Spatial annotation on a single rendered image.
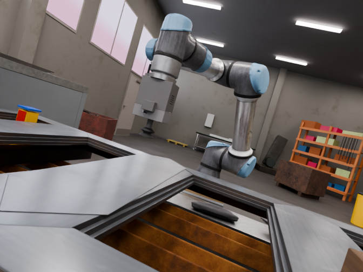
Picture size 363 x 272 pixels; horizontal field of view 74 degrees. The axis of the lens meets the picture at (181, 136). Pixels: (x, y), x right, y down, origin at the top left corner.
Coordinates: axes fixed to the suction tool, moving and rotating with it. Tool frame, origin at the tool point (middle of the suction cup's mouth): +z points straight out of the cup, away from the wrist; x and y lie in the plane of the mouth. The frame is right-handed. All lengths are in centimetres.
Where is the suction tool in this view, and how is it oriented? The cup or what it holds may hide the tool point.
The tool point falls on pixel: (146, 136)
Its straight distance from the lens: 64.8
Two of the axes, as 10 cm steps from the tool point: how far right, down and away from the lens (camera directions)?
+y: 9.3, 2.8, -2.2
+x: 2.3, 0.1, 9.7
